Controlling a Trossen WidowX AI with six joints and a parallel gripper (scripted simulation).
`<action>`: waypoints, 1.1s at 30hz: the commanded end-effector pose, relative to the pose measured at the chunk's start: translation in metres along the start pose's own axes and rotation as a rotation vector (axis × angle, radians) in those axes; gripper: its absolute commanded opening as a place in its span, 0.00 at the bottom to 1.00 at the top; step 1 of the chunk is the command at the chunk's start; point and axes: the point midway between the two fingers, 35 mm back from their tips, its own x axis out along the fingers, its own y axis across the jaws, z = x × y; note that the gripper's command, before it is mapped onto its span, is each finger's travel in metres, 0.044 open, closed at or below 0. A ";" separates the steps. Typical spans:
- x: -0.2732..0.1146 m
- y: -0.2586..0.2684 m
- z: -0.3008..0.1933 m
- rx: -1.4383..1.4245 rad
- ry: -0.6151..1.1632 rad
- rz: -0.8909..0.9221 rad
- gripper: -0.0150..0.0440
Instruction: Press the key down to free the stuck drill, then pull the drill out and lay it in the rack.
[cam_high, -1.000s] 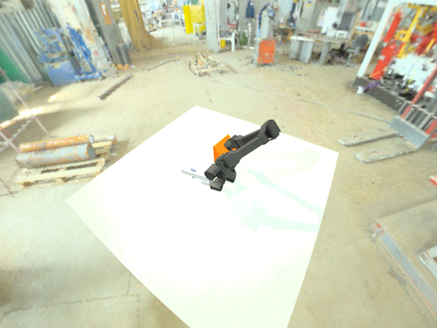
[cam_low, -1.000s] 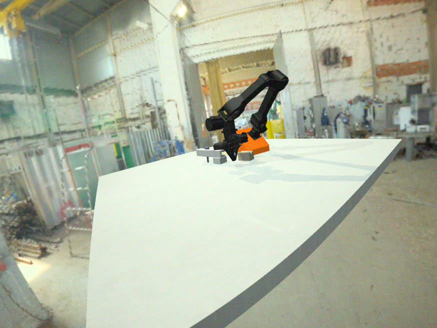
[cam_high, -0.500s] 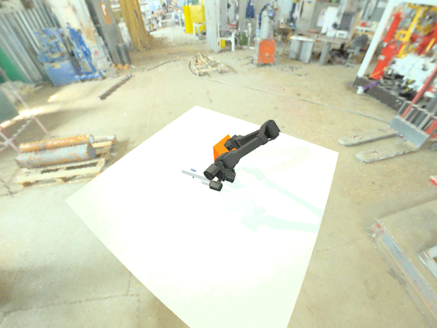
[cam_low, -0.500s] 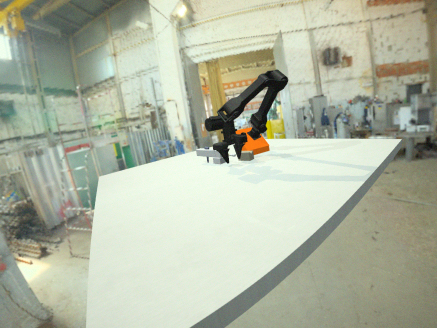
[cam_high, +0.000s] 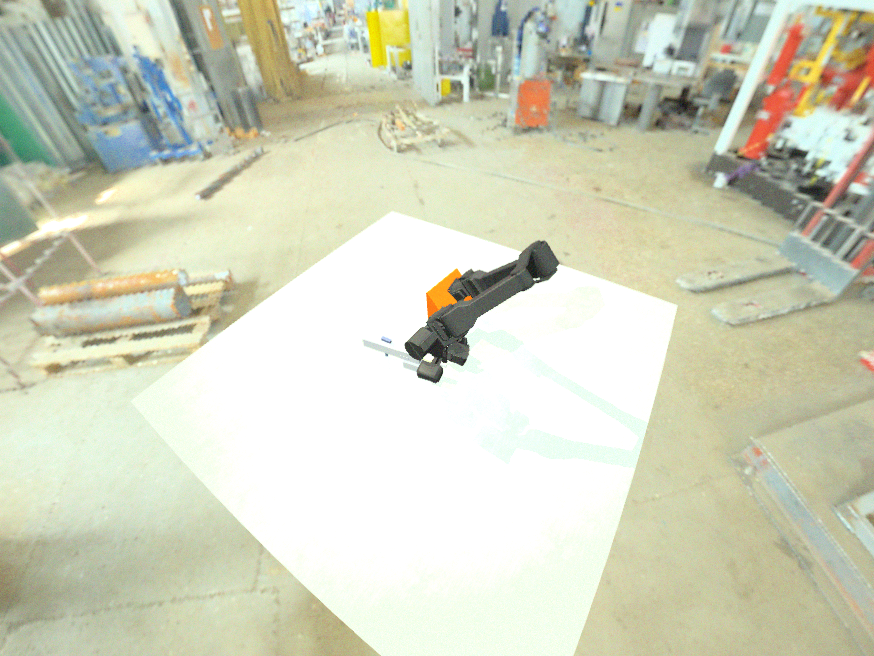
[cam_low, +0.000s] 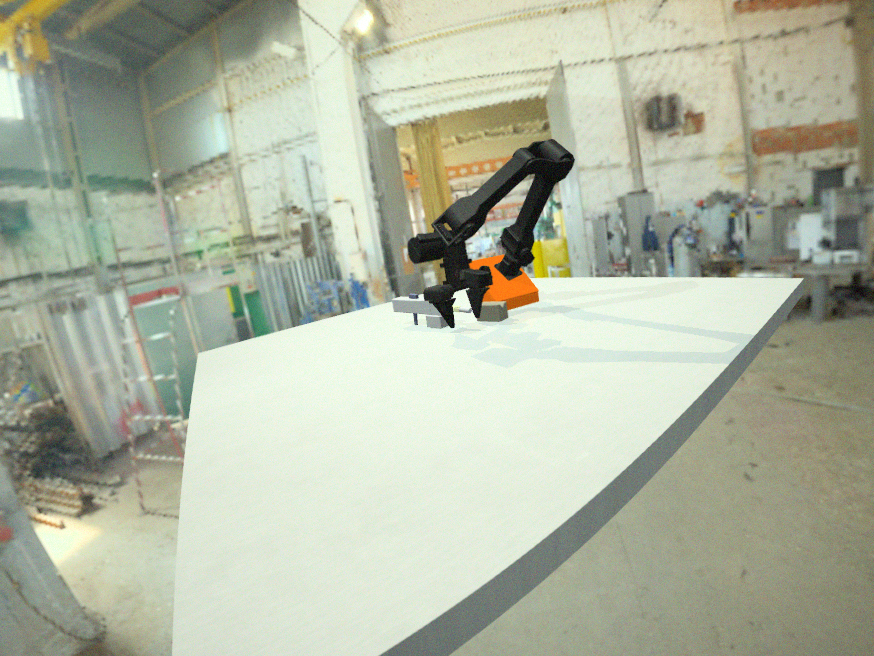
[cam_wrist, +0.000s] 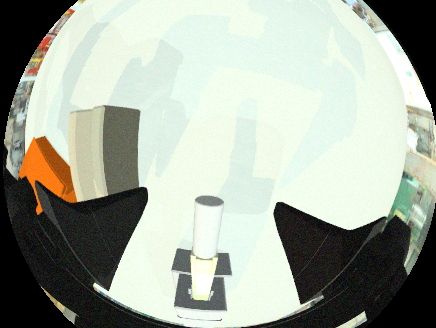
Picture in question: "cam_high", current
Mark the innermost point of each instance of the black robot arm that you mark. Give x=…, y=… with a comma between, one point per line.
x=488, y=290

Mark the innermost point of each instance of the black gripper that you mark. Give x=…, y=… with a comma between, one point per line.
x=432, y=371

